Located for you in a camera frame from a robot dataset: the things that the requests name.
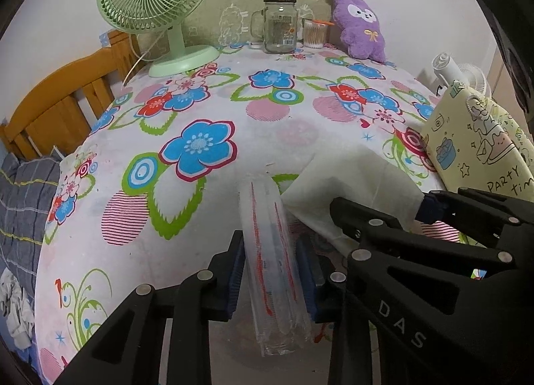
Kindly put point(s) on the wooden chair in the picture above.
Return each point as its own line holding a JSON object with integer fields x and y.
{"x": 54, "y": 105}

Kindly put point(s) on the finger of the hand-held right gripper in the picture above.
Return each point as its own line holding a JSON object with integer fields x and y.
{"x": 434, "y": 207}
{"x": 367, "y": 228}

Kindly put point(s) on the white crumpled cloth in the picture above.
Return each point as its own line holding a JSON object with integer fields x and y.
{"x": 14, "y": 305}

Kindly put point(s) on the purple plush bunny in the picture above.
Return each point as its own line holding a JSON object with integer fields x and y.
{"x": 363, "y": 30}

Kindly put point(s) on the cotton swab jar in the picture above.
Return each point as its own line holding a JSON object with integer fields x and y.
{"x": 313, "y": 34}

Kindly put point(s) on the white nonwoven cloth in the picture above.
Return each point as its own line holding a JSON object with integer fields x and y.
{"x": 354, "y": 176}

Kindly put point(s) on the blue bed sheet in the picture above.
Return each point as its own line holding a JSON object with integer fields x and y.
{"x": 25, "y": 359}

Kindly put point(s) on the floral tablecloth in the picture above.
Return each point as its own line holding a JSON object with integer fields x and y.
{"x": 167, "y": 209}

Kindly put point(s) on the grey plaid cloth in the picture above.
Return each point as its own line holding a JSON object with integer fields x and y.
{"x": 25, "y": 209}

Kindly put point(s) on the white desk fan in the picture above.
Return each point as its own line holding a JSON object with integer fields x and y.
{"x": 452, "y": 70}

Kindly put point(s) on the dark object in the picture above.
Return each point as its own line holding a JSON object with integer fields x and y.
{"x": 513, "y": 42}

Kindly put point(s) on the clear plastic bag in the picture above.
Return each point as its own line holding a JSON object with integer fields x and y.
{"x": 271, "y": 251}

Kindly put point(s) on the yellow cartoon storage box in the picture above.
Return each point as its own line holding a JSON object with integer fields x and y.
{"x": 471, "y": 151}

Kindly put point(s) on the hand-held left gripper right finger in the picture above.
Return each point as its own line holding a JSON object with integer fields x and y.
{"x": 307, "y": 280}

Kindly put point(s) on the green patterned board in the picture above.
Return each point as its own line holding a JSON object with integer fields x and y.
{"x": 233, "y": 1}

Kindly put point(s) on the glass jar mug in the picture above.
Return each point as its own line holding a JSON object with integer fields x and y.
{"x": 279, "y": 30}

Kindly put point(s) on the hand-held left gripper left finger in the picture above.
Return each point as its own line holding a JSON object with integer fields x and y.
{"x": 235, "y": 280}

